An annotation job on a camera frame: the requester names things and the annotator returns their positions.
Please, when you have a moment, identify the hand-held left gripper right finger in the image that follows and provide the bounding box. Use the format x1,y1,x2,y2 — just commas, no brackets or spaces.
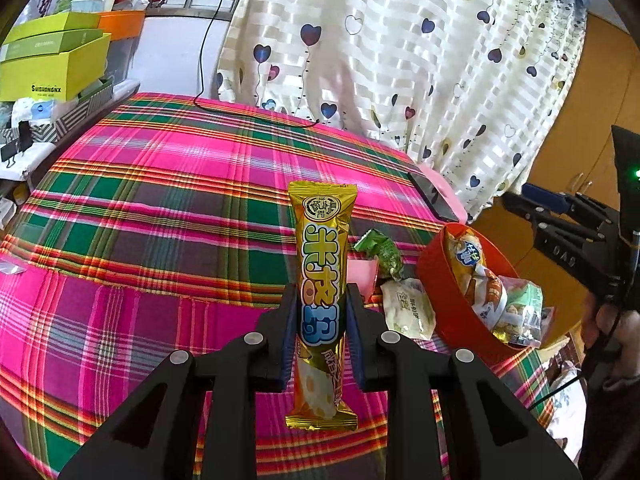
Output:
345,282,583,480

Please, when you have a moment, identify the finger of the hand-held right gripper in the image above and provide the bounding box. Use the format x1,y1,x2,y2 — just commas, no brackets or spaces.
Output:
520,182,621,241
501,192,618,286

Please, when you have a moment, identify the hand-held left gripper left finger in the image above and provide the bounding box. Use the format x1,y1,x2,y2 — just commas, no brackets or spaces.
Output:
57,282,301,480

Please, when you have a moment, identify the clear bag of puffed snacks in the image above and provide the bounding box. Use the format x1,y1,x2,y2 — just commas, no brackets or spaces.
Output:
492,277,545,346

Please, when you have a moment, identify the orange white snack packet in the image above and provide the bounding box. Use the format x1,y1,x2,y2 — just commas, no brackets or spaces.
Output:
462,260,506,328

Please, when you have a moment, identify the gold snack bar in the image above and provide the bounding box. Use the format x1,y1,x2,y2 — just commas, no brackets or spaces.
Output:
285,182,360,432

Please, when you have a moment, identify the yellow snack packet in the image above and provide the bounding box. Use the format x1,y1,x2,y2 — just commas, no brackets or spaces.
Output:
446,227,488,286

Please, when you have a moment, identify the red plastic bowl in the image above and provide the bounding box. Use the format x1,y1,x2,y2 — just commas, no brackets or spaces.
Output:
416,223,543,367

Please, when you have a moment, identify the person's right forearm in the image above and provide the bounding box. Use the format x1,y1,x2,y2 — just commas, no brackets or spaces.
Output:
575,340,640,480

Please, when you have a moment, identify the person's right hand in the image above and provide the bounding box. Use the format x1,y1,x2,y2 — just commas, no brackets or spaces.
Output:
580,290,626,363

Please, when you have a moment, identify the white green snack packet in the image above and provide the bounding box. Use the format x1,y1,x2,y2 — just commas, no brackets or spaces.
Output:
380,277,437,341

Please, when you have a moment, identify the green candy packet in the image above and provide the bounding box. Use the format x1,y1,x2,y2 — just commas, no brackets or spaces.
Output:
354,228,405,282

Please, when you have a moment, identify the black phone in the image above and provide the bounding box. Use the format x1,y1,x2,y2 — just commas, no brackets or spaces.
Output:
406,170,461,223

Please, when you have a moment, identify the white heart print curtain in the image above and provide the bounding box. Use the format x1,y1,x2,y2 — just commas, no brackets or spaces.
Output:
217,0,588,223

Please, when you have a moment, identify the striped storage box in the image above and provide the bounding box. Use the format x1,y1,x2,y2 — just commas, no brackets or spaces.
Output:
0,77,113,143

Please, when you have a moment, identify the white side table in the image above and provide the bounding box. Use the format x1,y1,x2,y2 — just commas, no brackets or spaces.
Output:
0,77,141,183

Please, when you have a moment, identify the orange box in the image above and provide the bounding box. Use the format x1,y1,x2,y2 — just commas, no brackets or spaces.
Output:
97,9,147,41

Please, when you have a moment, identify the lime green cardboard box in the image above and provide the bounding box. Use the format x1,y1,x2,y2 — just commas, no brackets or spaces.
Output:
0,12,113,103

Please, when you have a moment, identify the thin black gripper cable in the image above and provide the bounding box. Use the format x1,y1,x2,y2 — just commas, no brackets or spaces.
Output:
527,310,626,411

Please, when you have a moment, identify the black power cable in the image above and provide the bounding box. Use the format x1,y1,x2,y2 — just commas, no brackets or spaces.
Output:
192,0,321,128

